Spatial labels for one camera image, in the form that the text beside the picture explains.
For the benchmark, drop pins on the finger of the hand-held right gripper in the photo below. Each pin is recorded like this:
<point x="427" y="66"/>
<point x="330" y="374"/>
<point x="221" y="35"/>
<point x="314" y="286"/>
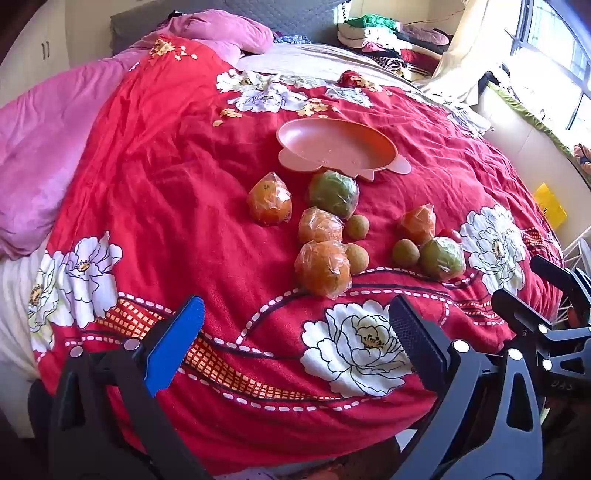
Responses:
<point x="554" y="275"/>
<point x="519" y="311"/>

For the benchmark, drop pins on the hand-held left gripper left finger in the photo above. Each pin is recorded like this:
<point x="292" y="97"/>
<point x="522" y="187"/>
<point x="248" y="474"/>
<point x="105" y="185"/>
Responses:
<point x="175" y="341"/>

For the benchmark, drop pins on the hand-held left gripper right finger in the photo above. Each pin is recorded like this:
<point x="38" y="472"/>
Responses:
<point x="415" y="341"/>

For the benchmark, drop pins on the plastic-wrapped green fruit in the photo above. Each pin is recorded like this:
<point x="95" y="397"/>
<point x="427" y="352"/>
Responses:
<point x="441" y="258"/>
<point x="333" y="193"/>

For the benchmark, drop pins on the small brown round fruit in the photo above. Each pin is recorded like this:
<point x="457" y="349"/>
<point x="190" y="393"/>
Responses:
<point x="358" y="227"/>
<point x="358" y="257"/>
<point x="405" y="252"/>

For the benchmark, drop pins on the red tomato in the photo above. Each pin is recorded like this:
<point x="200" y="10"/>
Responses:
<point x="451" y="234"/>

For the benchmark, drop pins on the plastic-wrapped orange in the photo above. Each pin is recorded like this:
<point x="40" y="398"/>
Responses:
<point x="270" y="199"/>
<point x="320" y="225"/>
<point x="418" y="224"/>
<point x="323" y="268"/>

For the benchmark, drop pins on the pink plastic plate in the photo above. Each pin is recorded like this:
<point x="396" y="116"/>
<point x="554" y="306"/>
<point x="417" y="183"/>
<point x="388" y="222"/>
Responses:
<point x="332" y="143"/>

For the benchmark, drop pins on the yellow bag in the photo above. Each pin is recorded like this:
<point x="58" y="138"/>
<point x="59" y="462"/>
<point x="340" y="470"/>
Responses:
<point x="550" y="205"/>

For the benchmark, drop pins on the red floral blanket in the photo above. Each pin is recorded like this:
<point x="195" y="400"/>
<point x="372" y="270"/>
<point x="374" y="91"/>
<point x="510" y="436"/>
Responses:
<point x="184" y="194"/>

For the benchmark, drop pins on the green cloth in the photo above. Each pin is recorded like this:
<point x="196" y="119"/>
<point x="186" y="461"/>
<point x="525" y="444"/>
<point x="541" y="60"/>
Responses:
<point x="531" y="115"/>

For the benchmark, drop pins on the white sheet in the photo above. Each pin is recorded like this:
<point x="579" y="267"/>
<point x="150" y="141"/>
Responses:
<point x="14" y="323"/>

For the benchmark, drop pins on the window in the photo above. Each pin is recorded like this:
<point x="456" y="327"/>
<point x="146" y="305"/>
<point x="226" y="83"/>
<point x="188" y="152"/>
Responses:
<point x="558" y="50"/>

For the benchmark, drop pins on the pink quilt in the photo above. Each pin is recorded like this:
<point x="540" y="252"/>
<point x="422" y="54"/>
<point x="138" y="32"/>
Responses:
<point x="37" y="152"/>

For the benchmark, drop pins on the cream curtain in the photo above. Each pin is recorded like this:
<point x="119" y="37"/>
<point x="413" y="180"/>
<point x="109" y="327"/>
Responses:
<point x="471" y="50"/>

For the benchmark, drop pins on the pile of folded clothes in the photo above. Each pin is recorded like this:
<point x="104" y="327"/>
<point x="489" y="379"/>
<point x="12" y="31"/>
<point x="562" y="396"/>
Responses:
<point x="392" y="41"/>

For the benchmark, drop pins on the beige bed sheet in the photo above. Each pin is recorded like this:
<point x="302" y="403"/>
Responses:
<point x="323" y="60"/>

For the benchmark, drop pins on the white wardrobe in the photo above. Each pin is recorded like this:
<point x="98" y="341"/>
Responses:
<point x="32" y="50"/>

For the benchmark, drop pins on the grey padded headboard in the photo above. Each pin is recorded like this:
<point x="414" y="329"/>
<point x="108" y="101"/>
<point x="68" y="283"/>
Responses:
<point x="295" y="18"/>

